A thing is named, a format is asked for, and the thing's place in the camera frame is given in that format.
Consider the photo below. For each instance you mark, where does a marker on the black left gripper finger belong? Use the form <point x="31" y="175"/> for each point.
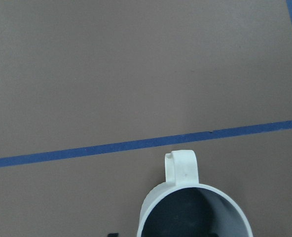
<point x="113" y="235"/>

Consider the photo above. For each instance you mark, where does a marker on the white plastic mug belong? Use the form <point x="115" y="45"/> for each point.
<point x="183" y="207"/>

